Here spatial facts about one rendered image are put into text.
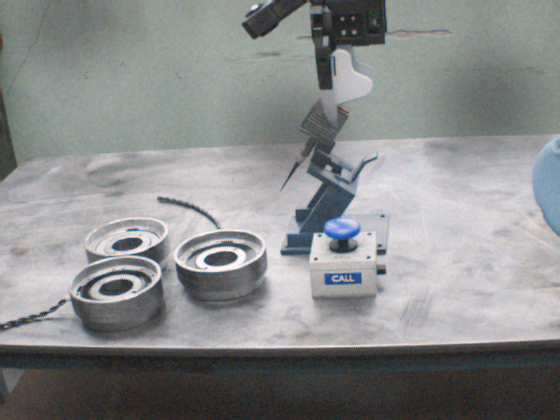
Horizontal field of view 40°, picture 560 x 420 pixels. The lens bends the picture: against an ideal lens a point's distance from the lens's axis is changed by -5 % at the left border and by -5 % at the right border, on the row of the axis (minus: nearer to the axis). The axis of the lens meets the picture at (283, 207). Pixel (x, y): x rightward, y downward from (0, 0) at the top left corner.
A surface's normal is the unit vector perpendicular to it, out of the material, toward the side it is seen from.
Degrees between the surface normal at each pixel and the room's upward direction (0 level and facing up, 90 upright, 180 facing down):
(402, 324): 0
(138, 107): 90
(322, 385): 0
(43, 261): 0
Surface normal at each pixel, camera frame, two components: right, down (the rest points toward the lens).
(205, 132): -0.11, 0.41
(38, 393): -0.09, -0.91
